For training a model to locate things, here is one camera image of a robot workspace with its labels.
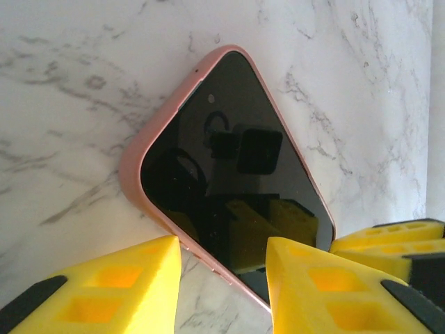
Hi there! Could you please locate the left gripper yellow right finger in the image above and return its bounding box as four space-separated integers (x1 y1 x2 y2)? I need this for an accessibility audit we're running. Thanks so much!
265 235 445 334

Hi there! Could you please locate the pink phone case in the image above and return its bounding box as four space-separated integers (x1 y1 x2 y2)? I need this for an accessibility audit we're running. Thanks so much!
118 43 337 315

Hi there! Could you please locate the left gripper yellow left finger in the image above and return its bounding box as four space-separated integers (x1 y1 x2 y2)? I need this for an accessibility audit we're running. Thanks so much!
0 234 182 334

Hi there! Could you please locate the black smartphone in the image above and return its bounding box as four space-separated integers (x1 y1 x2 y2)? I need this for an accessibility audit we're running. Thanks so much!
138 51 332 304

